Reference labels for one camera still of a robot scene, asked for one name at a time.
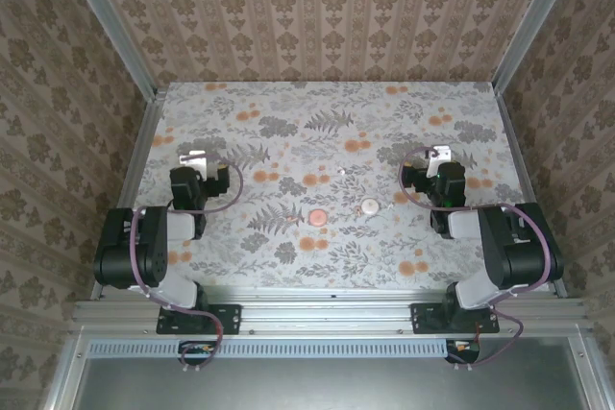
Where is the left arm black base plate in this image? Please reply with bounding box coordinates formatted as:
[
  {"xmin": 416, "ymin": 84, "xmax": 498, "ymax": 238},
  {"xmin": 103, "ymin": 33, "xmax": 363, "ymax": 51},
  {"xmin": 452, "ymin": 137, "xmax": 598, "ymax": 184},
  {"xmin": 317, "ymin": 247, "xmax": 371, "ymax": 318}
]
[{"xmin": 157, "ymin": 302, "xmax": 241, "ymax": 335}]

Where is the floral patterned table cover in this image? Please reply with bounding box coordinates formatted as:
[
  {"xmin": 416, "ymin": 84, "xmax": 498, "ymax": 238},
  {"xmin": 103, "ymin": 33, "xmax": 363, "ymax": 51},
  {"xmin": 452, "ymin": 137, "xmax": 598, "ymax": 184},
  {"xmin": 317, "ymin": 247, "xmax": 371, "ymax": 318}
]
[{"xmin": 112, "ymin": 81, "xmax": 552, "ymax": 294}]

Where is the aluminium frame side rail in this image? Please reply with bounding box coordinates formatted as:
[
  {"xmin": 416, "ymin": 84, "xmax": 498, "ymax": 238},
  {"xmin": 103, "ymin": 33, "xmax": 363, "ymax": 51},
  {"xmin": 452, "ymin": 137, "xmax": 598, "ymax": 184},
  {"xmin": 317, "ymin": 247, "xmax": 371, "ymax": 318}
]
[
  {"xmin": 90, "ymin": 87, "xmax": 167, "ymax": 301},
  {"xmin": 494, "ymin": 87, "xmax": 569, "ymax": 299}
]

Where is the aluminium frame corner post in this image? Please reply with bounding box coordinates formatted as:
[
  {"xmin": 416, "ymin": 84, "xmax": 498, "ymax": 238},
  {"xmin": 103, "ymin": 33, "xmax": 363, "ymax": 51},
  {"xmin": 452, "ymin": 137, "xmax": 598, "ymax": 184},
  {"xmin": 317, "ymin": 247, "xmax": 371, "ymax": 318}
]
[
  {"xmin": 492, "ymin": 0, "xmax": 585, "ymax": 94},
  {"xmin": 55, "ymin": 0, "xmax": 160, "ymax": 99}
]

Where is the grey metal sheet panel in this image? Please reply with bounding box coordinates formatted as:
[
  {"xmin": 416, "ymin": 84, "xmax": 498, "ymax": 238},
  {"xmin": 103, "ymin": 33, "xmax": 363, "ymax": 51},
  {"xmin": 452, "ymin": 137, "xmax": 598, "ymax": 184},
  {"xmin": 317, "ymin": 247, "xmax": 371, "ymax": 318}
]
[{"xmin": 45, "ymin": 336, "xmax": 615, "ymax": 410}]

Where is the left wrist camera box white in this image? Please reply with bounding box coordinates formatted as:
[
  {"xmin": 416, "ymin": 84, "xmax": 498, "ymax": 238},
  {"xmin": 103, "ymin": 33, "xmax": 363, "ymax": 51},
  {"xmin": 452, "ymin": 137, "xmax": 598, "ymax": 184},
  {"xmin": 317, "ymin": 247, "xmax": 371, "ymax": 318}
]
[{"xmin": 178, "ymin": 150, "xmax": 213, "ymax": 181}]

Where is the aluminium frame cross rail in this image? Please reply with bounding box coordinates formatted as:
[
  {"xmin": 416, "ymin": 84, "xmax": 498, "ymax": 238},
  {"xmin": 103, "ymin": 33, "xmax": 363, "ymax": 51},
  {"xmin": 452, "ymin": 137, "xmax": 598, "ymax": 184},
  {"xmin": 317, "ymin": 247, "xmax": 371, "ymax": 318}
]
[{"xmin": 71, "ymin": 284, "xmax": 588, "ymax": 337}]

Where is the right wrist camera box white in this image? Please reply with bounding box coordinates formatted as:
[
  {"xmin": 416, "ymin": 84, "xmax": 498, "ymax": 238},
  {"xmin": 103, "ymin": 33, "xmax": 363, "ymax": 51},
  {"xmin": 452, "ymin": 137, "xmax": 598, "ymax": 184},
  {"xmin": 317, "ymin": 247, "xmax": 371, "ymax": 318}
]
[{"xmin": 426, "ymin": 144, "xmax": 454, "ymax": 165}]

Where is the slotted white cable duct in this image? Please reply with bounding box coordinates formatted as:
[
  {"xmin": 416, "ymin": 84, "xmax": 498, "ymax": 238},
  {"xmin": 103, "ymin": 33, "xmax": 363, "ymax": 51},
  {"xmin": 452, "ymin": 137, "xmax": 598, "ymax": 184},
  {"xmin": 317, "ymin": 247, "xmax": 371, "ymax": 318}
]
[{"xmin": 88, "ymin": 338, "xmax": 448, "ymax": 358}]

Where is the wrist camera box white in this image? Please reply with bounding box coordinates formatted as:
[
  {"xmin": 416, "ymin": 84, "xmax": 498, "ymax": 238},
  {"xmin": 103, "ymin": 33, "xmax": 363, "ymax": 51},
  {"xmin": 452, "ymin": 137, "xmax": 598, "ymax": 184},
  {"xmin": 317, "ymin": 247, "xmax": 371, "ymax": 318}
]
[
  {"xmin": 426, "ymin": 144, "xmax": 454, "ymax": 165},
  {"xmin": 178, "ymin": 150, "xmax": 213, "ymax": 181}
]

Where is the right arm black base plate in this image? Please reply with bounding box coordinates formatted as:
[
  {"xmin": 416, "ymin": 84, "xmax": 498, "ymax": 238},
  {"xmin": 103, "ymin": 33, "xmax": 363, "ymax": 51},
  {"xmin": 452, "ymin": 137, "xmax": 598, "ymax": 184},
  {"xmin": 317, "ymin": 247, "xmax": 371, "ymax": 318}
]
[{"xmin": 411, "ymin": 302, "xmax": 500, "ymax": 335}]

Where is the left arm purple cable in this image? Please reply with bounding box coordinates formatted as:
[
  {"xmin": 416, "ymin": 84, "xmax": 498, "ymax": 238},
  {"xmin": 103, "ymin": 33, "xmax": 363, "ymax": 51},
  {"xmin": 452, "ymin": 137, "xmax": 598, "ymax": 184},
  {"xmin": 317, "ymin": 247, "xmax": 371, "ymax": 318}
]
[{"xmin": 129, "ymin": 155, "xmax": 244, "ymax": 369}]

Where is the small black electronics module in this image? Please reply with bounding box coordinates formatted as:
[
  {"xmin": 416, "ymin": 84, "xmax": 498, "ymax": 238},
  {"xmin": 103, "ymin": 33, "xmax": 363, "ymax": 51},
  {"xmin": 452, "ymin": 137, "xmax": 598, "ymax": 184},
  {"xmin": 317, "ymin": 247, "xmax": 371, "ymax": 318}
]
[
  {"xmin": 180, "ymin": 341, "xmax": 217, "ymax": 367},
  {"xmin": 445, "ymin": 339, "xmax": 481, "ymax": 364}
]

